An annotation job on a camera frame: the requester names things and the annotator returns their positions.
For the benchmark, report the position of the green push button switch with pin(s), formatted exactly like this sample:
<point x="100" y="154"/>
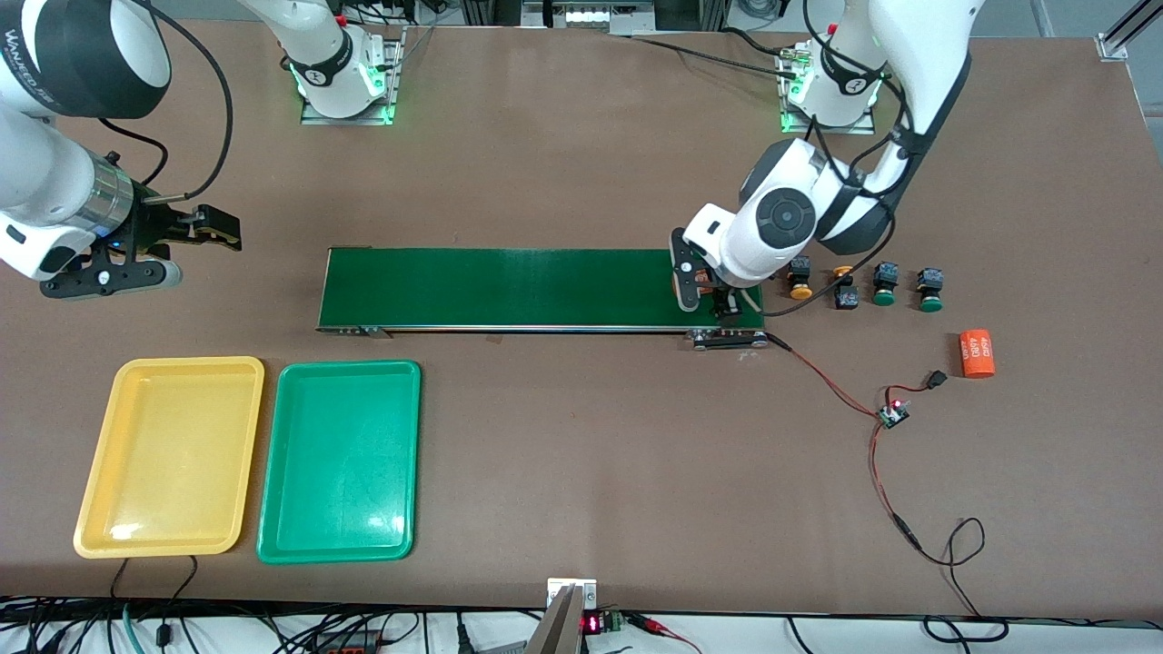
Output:
<point x="886" y="275"/>
<point x="929" y="282"/>

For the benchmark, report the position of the red digit display module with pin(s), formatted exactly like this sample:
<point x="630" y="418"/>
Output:
<point x="592" y="623"/>

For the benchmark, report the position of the yellow push button switch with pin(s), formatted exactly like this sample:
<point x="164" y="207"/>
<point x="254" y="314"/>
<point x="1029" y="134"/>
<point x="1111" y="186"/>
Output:
<point x="847" y="298"/>
<point x="800" y="291"/>

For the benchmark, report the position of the black red power strip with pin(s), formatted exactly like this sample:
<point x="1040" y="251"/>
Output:
<point x="350" y="645"/>

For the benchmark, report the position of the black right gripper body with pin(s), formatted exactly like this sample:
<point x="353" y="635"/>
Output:
<point x="150" y="225"/>

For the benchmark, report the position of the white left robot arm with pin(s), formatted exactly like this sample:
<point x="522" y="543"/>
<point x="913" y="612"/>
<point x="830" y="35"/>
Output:
<point x="786" y="218"/>

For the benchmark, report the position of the white light box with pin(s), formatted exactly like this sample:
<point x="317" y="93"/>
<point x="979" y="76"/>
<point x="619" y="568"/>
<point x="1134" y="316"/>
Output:
<point x="581" y="14"/>

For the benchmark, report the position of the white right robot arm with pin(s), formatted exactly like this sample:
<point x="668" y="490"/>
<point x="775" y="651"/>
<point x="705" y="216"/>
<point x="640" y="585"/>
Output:
<point x="36" y="173"/>

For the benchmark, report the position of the green conveyor belt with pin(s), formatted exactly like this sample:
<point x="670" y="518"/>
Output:
<point x="545" y="286"/>

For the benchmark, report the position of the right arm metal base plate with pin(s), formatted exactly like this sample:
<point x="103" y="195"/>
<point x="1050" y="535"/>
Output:
<point x="318" y="120"/>

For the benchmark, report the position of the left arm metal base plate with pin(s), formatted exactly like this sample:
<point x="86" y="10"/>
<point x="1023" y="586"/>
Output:
<point x="863" y="128"/>

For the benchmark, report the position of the red black power lead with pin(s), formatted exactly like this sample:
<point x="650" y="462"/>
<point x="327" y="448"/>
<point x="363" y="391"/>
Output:
<point x="905" y="531"/>

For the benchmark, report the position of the aluminium frame strut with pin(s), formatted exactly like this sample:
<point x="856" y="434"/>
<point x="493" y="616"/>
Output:
<point x="1113" y="45"/>

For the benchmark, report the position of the red alligator clip lead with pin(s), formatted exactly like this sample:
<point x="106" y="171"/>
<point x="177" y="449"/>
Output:
<point x="656" y="625"/>

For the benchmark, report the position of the small green controller board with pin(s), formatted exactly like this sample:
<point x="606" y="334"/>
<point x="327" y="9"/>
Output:
<point x="892" y="416"/>

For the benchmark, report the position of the green plastic tray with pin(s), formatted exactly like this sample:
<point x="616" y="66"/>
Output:
<point x="341" y="463"/>

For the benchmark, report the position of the yellow plastic tray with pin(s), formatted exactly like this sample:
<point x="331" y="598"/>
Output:
<point x="168" y="454"/>

